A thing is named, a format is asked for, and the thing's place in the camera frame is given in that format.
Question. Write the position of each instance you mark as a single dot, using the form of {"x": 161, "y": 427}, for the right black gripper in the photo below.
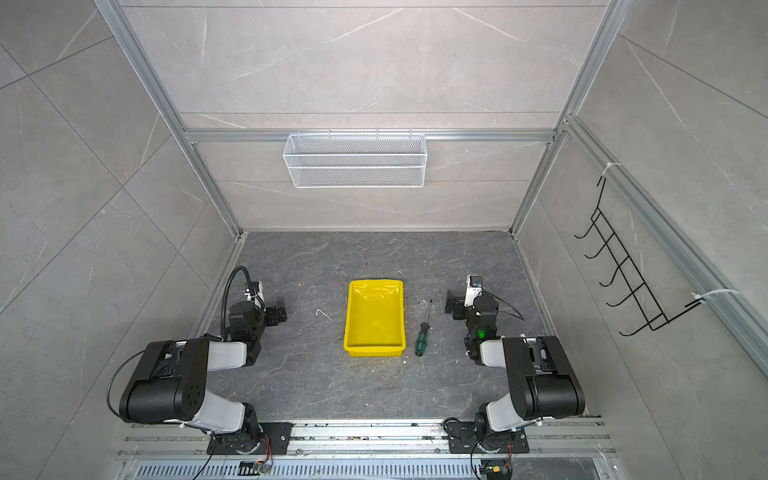
{"x": 454, "y": 303}

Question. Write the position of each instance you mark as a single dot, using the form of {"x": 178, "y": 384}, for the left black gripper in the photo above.
{"x": 274, "y": 318}

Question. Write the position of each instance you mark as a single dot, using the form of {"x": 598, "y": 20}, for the green handled screwdriver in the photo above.
{"x": 421, "y": 342}

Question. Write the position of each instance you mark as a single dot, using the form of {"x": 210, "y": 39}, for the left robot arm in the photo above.
{"x": 169, "y": 383}

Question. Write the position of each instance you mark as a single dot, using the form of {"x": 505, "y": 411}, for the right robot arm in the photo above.
{"x": 541, "y": 380}

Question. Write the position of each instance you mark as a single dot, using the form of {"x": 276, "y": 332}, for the yellow plastic bin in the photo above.
{"x": 375, "y": 319}

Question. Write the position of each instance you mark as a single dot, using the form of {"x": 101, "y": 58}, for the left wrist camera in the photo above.
{"x": 254, "y": 293}

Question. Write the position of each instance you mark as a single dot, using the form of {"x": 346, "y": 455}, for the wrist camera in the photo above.
{"x": 254, "y": 293}
{"x": 474, "y": 288}

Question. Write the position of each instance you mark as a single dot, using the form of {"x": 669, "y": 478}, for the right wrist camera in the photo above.
{"x": 474, "y": 288}

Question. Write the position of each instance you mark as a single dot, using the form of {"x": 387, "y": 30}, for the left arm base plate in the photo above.
{"x": 273, "y": 436}

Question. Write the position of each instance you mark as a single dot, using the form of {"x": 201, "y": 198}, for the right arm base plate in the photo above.
{"x": 463, "y": 439}

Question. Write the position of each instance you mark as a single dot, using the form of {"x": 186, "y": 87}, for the white wire mesh basket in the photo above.
{"x": 370, "y": 160}

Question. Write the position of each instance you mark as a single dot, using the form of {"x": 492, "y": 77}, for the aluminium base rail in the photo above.
{"x": 369, "y": 439}

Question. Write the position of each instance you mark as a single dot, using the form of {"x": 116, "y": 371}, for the black wire hook rack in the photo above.
{"x": 627, "y": 273}

